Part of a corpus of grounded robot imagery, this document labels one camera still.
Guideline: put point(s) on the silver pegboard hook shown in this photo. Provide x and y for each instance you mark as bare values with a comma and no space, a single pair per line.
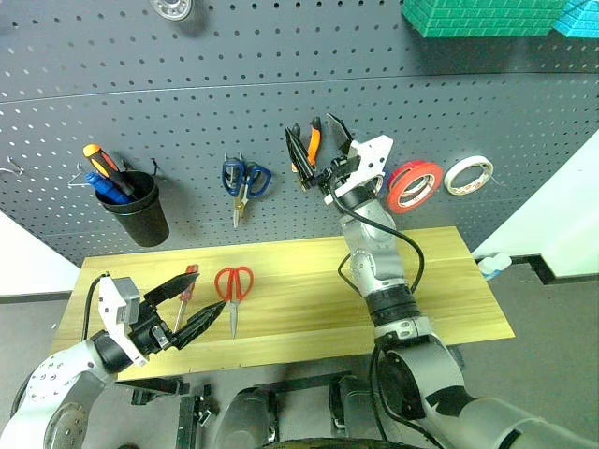
77,178
11,166

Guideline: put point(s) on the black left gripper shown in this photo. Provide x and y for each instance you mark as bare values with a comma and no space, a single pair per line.
150,334

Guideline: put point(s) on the green brick pattern foam block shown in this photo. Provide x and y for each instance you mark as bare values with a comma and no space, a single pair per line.
468,16

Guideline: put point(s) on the red tape roll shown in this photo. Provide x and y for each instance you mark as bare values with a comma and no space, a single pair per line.
392,196
437,170

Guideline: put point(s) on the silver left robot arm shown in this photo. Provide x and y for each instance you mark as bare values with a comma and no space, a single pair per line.
51,379

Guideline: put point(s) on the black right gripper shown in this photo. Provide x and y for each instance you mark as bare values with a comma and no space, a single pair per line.
334,173

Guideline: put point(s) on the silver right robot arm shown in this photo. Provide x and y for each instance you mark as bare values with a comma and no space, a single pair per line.
374,262

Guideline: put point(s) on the teal foam block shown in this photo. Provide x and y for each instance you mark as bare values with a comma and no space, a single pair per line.
582,23

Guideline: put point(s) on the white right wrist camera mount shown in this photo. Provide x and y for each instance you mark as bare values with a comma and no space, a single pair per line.
372,156

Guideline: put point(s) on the grey pegboard panel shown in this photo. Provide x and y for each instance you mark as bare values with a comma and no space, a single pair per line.
187,93

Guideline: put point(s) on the black metal table frame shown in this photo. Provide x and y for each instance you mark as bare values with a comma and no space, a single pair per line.
189,416

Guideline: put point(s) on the white tape roll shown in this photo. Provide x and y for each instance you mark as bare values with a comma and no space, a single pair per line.
448,179

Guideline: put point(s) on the white blue plastic bottle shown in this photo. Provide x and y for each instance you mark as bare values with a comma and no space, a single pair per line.
493,265

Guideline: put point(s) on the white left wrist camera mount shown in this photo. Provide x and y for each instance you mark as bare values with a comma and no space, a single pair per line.
110,304

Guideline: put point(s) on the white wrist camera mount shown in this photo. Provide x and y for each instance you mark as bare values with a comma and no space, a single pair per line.
372,156
110,304

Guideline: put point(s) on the black plastic cup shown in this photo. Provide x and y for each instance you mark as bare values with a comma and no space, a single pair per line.
140,224

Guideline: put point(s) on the round metal bearing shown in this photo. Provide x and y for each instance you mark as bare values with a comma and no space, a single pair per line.
170,8

